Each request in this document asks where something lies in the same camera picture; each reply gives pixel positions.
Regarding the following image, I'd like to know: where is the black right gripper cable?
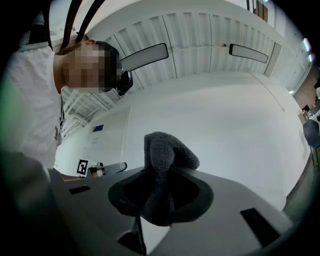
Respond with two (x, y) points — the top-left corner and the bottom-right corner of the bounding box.
(74, 0), (107, 43)
(59, 0), (85, 52)

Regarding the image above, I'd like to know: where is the person's head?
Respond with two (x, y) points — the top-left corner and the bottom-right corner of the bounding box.
(53, 39), (122, 95)

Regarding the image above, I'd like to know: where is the person's white shirt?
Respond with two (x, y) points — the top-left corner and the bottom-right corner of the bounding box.
(4, 14), (66, 171)

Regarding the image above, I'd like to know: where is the person's left forearm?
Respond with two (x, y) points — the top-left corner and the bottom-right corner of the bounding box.
(61, 174), (87, 182)

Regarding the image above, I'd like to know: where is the long ceiling light panel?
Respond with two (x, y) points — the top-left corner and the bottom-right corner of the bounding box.
(228, 43), (269, 64)
(119, 42), (170, 72)

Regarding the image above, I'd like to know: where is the black head-worn camera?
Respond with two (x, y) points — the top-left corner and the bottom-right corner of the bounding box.
(116, 70), (133, 97)

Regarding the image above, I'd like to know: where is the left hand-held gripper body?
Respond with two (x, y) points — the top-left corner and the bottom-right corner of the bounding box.
(76, 159), (128, 179)

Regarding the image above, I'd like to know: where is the white door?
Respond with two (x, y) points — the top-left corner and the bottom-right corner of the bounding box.
(82, 109), (131, 174)

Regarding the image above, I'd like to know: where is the black shoulder strap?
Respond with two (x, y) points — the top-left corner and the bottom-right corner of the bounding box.
(29, 4), (54, 51)

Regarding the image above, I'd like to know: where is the dark grey fluffy cloth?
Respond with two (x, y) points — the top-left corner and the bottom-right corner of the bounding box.
(139, 131), (201, 227)

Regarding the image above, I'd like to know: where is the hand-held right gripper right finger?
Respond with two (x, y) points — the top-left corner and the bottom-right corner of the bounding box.
(149, 166), (294, 256)

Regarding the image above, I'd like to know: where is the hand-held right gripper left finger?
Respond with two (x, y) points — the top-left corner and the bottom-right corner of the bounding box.
(49, 166), (151, 256)

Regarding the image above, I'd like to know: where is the brown cardboard box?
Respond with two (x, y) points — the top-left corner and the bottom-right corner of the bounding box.
(254, 1), (270, 24)

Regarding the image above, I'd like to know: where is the blue-grey chair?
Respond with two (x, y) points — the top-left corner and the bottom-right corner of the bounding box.
(302, 119), (320, 171)

